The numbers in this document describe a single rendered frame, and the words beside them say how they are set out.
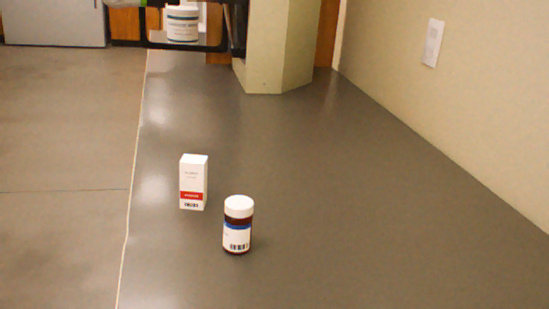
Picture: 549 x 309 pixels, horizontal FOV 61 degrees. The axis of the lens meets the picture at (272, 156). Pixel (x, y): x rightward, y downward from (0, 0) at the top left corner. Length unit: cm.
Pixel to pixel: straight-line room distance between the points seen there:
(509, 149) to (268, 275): 59
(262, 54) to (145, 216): 76
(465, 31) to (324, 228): 62
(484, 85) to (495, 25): 12
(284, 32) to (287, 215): 73
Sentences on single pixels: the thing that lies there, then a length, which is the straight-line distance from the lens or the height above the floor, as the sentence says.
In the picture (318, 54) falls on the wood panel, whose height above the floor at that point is 99.
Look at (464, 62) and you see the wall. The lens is 118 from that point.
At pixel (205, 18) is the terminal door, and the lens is 169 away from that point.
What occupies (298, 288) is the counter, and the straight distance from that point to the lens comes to 65.
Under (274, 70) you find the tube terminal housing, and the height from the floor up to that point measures 101.
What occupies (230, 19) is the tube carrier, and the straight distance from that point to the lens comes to 151.
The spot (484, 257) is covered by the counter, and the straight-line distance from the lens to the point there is 81.
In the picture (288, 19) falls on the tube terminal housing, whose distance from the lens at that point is 141.
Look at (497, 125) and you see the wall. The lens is 108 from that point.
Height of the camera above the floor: 135
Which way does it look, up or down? 24 degrees down
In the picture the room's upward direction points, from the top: 5 degrees clockwise
